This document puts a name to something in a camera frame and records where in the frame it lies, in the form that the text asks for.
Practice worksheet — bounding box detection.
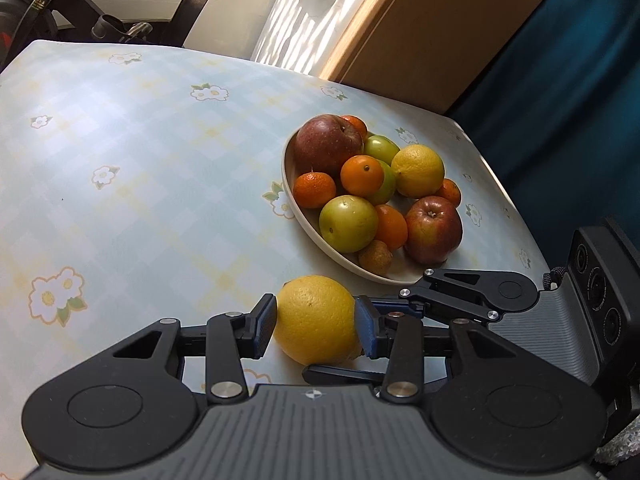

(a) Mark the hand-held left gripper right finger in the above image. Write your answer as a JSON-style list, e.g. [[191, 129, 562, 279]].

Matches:
[[354, 295, 546, 406]]

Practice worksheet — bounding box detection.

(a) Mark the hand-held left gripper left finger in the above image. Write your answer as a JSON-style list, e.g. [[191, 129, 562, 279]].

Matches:
[[85, 292, 277, 405]]

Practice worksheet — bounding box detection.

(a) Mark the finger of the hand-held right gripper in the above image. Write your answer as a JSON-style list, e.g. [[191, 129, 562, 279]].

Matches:
[[301, 364, 385, 385], [370, 268, 541, 322]]

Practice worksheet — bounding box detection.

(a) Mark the large yellow citrus fruit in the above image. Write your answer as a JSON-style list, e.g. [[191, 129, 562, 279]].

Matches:
[[274, 275, 363, 366]]

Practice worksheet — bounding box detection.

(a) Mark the beige round plate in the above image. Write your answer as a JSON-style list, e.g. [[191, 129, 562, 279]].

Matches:
[[281, 130, 451, 286]]

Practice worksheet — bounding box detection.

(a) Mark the small brown longan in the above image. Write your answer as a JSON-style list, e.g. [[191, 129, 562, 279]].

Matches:
[[358, 240, 393, 277]]

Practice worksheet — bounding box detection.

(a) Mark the small red apple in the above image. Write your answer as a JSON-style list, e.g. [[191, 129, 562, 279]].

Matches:
[[404, 196, 463, 266]]

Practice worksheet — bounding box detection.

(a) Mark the orange tangerine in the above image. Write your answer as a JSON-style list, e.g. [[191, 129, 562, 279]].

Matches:
[[292, 172, 337, 209], [340, 154, 393, 198], [374, 204, 409, 252], [340, 114, 369, 141], [435, 178, 462, 208]]

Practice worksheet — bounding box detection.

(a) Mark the large green apple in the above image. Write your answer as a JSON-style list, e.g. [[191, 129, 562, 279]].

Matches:
[[319, 195, 379, 254]]

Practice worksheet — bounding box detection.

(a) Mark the yellow lemon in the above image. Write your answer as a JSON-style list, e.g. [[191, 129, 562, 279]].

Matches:
[[390, 144, 446, 198]]

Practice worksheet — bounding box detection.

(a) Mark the small green apple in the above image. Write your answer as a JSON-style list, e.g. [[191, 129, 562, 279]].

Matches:
[[370, 160, 397, 206]]

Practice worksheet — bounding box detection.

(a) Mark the small yellow-green apple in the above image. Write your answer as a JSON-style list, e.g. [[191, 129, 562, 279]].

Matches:
[[363, 134, 401, 166]]

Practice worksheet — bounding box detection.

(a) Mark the large dark red apple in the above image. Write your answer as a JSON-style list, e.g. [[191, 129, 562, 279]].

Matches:
[[292, 114, 364, 179]]

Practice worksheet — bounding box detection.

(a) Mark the grey speckled cloth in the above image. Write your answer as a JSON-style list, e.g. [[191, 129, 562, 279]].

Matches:
[[592, 425, 640, 466]]

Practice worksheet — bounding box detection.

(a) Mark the dark blue curtain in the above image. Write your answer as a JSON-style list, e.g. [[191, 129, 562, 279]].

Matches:
[[447, 0, 640, 271]]

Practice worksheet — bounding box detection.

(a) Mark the wooden door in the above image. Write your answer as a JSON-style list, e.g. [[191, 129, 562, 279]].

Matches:
[[327, 0, 581, 113]]

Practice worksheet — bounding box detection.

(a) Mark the black exercise bike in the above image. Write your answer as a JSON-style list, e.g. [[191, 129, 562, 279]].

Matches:
[[0, 0, 253, 48]]

